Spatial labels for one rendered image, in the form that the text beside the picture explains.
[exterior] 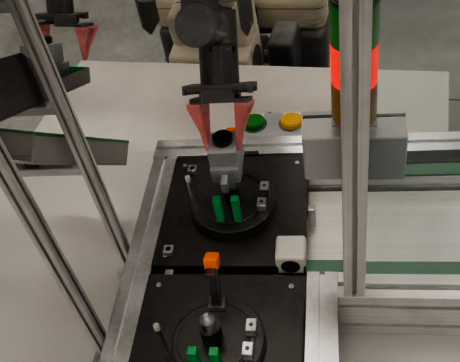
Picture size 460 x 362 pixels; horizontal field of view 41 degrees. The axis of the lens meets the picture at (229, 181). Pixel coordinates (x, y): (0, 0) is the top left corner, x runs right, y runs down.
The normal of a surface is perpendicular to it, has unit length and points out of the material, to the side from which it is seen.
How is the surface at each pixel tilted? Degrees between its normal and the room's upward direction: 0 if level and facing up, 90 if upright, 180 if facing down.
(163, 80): 0
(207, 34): 56
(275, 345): 0
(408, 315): 90
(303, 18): 90
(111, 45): 0
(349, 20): 90
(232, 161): 93
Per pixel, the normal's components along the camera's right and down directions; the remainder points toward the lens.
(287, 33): -0.14, -0.69
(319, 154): -0.11, 0.73
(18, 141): 0.95, 0.11
